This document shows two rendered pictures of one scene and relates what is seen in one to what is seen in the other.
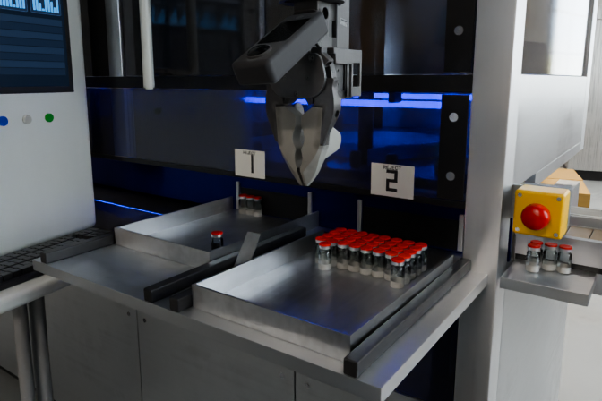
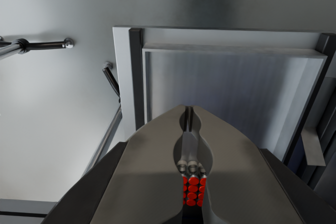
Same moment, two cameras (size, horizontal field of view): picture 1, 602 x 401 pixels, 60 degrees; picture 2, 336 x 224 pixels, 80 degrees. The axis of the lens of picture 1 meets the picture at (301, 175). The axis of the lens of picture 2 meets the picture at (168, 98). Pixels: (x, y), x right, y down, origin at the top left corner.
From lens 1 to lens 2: 51 cm
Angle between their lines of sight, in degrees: 58
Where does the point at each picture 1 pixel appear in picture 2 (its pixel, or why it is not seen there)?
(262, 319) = (230, 49)
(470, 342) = not seen: hidden behind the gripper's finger
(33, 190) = not seen: outside the picture
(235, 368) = not seen: hidden behind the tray
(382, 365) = (126, 53)
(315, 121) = (126, 191)
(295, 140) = (208, 154)
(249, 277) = (288, 116)
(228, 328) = (259, 36)
